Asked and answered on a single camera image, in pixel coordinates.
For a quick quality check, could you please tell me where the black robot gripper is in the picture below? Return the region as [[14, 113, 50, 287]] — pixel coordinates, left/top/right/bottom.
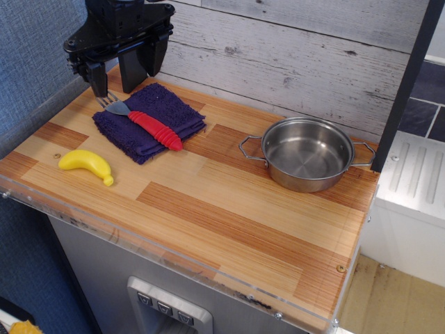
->
[[63, 1, 174, 97]]

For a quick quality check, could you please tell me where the red handled metal fork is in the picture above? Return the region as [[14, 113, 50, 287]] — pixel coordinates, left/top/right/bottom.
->
[[95, 92, 183, 151]]

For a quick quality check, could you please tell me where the purple folded cloth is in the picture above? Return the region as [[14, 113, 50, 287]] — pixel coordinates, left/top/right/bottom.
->
[[92, 83, 206, 164]]

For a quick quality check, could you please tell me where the yellow plastic banana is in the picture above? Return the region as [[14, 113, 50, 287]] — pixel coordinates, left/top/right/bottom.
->
[[58, 150, 114, 186]]

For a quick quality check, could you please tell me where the stainless steel pot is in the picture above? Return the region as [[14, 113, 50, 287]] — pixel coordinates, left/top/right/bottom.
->
[[238, 116, 376, 193]]

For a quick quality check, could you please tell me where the silver cabinet button panel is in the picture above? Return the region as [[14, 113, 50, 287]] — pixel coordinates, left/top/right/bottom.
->
[[127, 276, 213, 333]]

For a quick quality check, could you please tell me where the yellow object at corner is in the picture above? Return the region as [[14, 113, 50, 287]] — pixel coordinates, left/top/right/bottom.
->
[[9, 321, 43, 334]]

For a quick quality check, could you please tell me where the white ribbed side unit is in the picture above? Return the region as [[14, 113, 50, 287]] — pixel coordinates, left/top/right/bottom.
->
[[360, 132, 444, 286]]

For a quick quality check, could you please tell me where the black right post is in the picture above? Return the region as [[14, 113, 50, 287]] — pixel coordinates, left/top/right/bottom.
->
[[371, 0, 444, 173]]

